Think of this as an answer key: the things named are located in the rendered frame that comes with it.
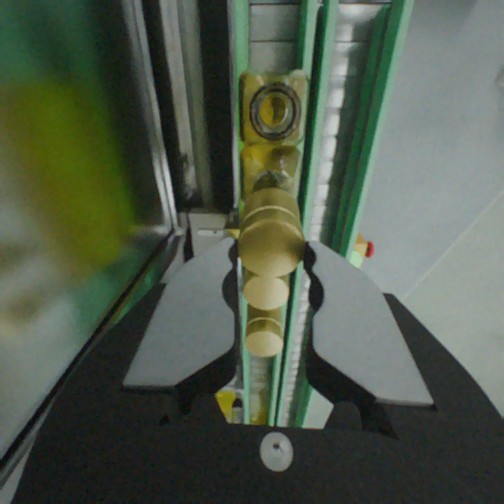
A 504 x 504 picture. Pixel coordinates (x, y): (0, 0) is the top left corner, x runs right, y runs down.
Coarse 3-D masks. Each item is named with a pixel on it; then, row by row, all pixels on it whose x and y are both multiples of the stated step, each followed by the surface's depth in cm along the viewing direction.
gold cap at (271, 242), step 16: (256, 192) 14; (272, 192) 14; (256, 208) 12; (272, 208) 12; (288, 208) 12; (256, 224) 11; (272, 224) 11; (288, 224) 11; (240, 240) 11; (256, 240) 11; (272, 240) 11; (288, 240) 11; (304, 240) 11; (240, 256) 12; (256, 256) 12; (272, 256) 12; (288, 256) 12; (256, 272) 12; (272, 272) 12; (288, 272) 12
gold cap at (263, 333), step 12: (252, 312) 22; (264, 312) 22; (276, 312) 22; (252, 324) 21; (264, 324) 20; (276, 324) 21; (252, 336) 20; (264, 336) 20; (276, 336) 20; (252, 348) 21; (264, 348) 21; (276, 348) 21
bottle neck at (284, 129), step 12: (276, 84) 13; (264, 96) 13; (288, 96) 13; (252, 108) 13; (288, 108) 16; (300, 108) 13; (252, 120) 14; (288, 120) 14; (264, 132) 14; (276, 132) 14; (288, 132) 14
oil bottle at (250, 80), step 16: (240, 80) 18; (256, 80) 17; (272, 80) 17; (288, 80) 17; (304, 80) 17; (240, 96) 18; (272, 96) 19; (304, 96) 17; (240, 112) 19; (272, 112) 20; (304, 112) 18; (240, 128) 19; (304, 128) 19; (256, 144) 20; (272, 144) 19; (288, 144) 19
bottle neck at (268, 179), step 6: (264, 174) 19; (270, 174) 19; (276, 174) 19; (258, 180) 18; (264, 180) 17; (270, 180) 17; (276, 180) 17; (282, 180) 18; (252, 186) 20; (258, 186) 17; (264, 186) 16; (270, 186) 16; (276, 186) 16; (282, 186) 17; (252, 192) 17; (288, 192) 17
